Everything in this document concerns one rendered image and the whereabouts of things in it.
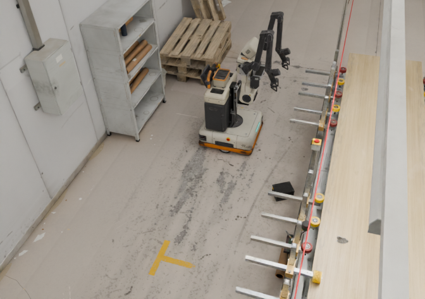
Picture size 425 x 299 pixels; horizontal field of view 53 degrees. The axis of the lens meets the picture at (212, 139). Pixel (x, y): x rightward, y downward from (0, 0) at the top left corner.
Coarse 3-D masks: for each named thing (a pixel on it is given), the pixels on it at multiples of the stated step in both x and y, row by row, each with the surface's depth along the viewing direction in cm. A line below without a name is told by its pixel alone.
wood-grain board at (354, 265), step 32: (352, 64) 494; (416, 64) 489; (352, 96) 447; (416, 96) 444; (352, 128) 408; (416, 128) 405; (352, 160) 376; (416, 160) 373; (352, 192) 348; (416, 192) 346; (320, 224) 325; (352, 224) 324; (416, 224) 322; (320, 256) 304; (352, 256) 303; (416, 256) 301; (320, 288) 285; (352, 288) 285; (416, 288) 283
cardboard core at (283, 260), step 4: (280, 256) 401; (284, 256) 400; (280, 260) 397; (284, 260) 396; (284, 264) 394; (276, 272) 388; (280, 272) 387; (284, 272) 389; (276, 276) 391; (280, 276) 392
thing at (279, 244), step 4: (252, 236) 323; (256, 236) 323; (252, 240) 324; (256, 240) 323; (260, 240) 321; (264, 240) 320; (268, 240) 320; (272, 240) 320; (268, 244) 321; (272, 244) 319; (276, 244) 318; (280, 244) 317; (284, 244) 317; (288, 244) 317; (288, 248) 316; (300, 248) 314; (300, 252) 315
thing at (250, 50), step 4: (252, 40) 444; (256, 40) 448; (248, 44) 443; (252, 44) 439; (256, 44) 444; (244, 48) 445; (248, 48) 440; (252, 48) 439; (256, 48) 441; (244, 52) 444; (248, 52) 443; (252, 52) 441; (248, 56) 446; (252, 56) 445
